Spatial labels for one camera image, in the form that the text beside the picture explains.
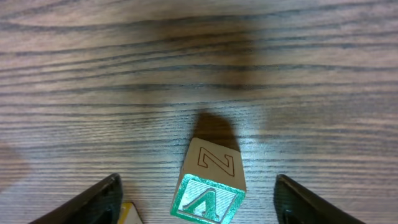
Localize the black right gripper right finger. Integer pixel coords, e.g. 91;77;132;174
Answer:
274;174;364;224

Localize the white feather picture block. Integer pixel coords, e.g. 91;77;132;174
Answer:
118;202;143;224

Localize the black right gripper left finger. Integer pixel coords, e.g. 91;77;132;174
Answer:
31;173;123;224

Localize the green A letter block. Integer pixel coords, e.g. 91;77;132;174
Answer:
170;138;247;224

